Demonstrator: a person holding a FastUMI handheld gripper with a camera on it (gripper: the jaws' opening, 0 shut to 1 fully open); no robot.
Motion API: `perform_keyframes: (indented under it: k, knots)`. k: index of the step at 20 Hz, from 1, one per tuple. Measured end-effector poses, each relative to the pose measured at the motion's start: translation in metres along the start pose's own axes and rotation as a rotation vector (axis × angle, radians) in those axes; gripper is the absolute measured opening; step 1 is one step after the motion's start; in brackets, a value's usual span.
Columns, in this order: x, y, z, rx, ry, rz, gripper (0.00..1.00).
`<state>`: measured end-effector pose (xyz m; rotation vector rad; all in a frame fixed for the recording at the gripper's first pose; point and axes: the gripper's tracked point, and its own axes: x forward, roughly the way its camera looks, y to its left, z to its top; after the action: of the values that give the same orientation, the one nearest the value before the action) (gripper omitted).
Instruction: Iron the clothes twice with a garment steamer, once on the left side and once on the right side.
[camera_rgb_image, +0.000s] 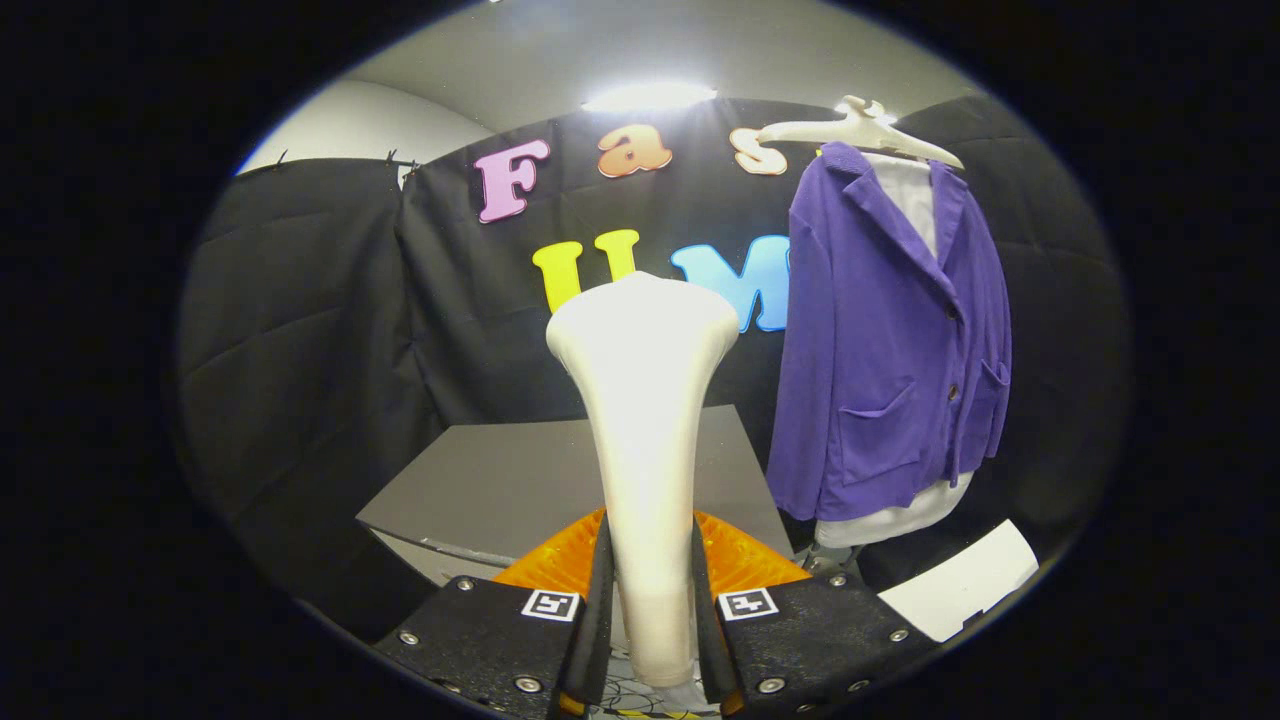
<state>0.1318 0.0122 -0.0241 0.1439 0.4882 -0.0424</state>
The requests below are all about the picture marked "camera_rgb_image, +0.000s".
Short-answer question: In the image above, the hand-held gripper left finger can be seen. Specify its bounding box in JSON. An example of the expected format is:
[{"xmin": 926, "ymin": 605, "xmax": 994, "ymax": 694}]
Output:
[{"xmin": 372, "ymin": 508, "xmax": 615, "ymax": 720}]

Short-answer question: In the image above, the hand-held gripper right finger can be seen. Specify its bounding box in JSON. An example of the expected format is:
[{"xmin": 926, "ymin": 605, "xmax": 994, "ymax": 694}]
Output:
[{"xmin": 690, "ymin": 508, "xmax": 941, "ymax": 720}]

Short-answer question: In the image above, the white garment steamer head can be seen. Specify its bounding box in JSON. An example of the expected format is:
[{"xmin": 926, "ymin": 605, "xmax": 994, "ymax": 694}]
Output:
[{"xmin": 545, "ymin": 270, "xmax": 741, "ymax": 689}]

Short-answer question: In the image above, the purple jacket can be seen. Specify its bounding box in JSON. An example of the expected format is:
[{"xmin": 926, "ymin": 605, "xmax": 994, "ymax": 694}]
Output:
[{"xmin": 766, "ymin": 140, "xmax": 1013, "ymax": 523}]

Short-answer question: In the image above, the white clothes hanger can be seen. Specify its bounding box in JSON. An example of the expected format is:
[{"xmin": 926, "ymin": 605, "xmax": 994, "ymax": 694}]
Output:
[{"xmin": 757, "ymin": 95, "xmax": 966, "ymax": 171}]

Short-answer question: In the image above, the grey cabinet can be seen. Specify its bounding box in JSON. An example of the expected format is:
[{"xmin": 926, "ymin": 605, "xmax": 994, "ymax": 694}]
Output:
[{"xmin": 355, "ymin": 404, "xmax": 796, "ymax": 641}]

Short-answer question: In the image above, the white floor board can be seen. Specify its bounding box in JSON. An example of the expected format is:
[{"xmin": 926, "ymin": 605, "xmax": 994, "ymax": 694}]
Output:
[{"xmin": 878, "ymin": 518, "xmax": 1041, "ymax": 643}]

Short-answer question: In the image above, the black backdrop cloth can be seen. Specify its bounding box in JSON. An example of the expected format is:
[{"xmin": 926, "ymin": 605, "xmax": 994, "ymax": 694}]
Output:
[{"xmin": 175, "ymin": 95, "xmax": 1131, "ymax": 641}]

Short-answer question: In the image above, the long ceiling light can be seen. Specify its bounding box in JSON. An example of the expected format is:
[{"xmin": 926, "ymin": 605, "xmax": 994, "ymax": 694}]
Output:
[{"xmin": 582, "ymin": 80, "xmax": 719, "ymax": 113}]

